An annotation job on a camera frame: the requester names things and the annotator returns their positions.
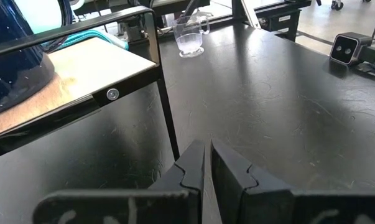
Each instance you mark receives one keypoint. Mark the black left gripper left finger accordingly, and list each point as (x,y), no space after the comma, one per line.
(187,186)

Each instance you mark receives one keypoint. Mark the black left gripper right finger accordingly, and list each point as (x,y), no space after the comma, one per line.
(237,193)

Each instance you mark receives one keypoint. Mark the dark blue speckled enamel mug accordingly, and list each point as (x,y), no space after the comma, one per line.
(10,62)

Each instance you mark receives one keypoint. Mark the mint green plastic mug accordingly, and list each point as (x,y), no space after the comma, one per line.
(38,15)

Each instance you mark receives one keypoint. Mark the black box with white label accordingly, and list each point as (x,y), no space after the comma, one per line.
(283,21)

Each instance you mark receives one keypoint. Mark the folded blue-grey cloth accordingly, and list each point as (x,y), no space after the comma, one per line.
(90,34)

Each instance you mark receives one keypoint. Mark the wooden shelf with black frame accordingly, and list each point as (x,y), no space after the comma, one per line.
(90,71)

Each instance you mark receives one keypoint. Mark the small grey depth camera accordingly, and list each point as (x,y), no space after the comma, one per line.
(347,48)

